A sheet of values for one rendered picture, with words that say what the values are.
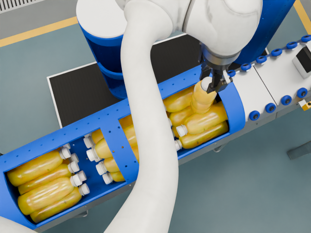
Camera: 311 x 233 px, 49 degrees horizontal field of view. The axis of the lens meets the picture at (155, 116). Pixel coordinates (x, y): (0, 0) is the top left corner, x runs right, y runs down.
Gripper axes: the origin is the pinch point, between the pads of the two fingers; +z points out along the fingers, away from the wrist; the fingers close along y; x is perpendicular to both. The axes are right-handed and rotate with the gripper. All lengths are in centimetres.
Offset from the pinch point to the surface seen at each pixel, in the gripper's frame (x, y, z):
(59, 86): 56, 75, 125
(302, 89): -44, -9, 41
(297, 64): -50, 2, 45
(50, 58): 56, 107, 140
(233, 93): -10.1, -2.9, 16.8
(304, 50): -49, 3, 32
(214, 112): -3.4, -4.5, 25.0
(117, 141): 31.5, -0.9, 16.5
